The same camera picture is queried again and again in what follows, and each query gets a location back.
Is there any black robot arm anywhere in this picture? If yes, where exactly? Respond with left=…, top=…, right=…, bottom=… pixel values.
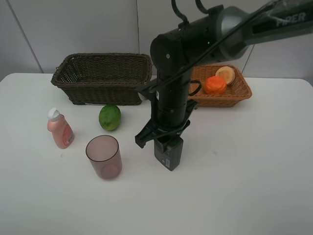
left=135, top=0, right=313, bottom=147

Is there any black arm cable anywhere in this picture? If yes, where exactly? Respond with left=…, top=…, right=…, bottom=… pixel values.
left=171, top=0, right=224, bottom=25

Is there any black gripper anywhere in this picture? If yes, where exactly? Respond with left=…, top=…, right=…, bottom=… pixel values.
left=135, top=100, right=198, bottom=148

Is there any orange tangerine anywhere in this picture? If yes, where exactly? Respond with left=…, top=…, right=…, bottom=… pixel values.
left=203, top=76, right=227, bottom=95

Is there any dark brown wicker basket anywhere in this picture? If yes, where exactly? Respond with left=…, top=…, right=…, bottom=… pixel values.
left=51, top=53, right=152, bottom=106

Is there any translucent pink plastic cup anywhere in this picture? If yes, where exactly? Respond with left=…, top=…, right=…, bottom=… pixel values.
left=86, top=135, right=122, bottom=180

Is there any orange wicker basket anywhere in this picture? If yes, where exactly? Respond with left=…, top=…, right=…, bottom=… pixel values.
left=188, top=64, right=252, bottom=108

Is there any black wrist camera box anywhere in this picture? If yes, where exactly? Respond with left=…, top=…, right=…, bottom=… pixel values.
left=135, top=79, right=157, bottom=101

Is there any dark green pump bottle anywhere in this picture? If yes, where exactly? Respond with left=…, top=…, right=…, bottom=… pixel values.
left=154, top=136, right=183, bottom=171

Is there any green lime fruit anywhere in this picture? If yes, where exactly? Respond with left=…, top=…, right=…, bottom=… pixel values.
left=98, top=104, right=121, bottom=131

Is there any red yellow half peach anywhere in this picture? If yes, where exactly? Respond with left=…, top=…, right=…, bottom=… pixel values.
left=215, top=66, right=235, bottom=85

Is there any pink bottle white cap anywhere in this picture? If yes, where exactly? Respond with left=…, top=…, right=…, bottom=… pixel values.
left=47, top=108, right=75, bottom=149

